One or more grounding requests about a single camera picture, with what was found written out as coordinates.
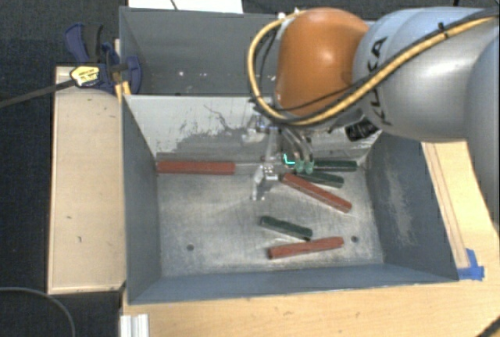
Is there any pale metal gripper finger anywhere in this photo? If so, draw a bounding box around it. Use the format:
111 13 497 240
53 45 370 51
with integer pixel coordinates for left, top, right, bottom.
250 167 267 202
258 167 281 202

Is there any grey metal bin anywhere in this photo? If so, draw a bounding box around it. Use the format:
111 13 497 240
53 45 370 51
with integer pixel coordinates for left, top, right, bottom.
118 5 461 306

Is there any dark green flat block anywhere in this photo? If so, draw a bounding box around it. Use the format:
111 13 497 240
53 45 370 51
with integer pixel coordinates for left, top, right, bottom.
312 158 359 173
297 170 345 188
259 215 314 242

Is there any red-brown flat block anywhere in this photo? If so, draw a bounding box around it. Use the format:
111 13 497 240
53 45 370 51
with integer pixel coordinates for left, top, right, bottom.
266 236 345 260
155 160 238 176
281 172 353 214

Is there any pale wood flat board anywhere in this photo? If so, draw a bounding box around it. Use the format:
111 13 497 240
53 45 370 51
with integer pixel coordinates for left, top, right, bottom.
47 66 127 295

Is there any black cylinder on white bracket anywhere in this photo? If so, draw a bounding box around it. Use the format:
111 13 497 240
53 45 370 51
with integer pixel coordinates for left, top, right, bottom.
345 119 382 144

